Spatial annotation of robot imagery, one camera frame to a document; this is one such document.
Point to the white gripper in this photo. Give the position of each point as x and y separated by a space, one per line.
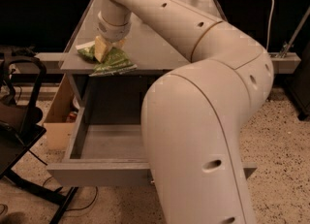
113 31

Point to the green jalapeno chip bag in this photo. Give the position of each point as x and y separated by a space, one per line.
116 62

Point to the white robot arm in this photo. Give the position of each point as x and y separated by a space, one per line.
235 73

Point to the grey cabinet with top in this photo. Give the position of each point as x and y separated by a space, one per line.
145 47

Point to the open grey top drawer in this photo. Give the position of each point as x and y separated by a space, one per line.
140 130

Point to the black stand with tray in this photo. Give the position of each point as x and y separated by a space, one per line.
20 131

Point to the cardboard box on floor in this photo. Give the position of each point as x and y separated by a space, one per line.
58 123

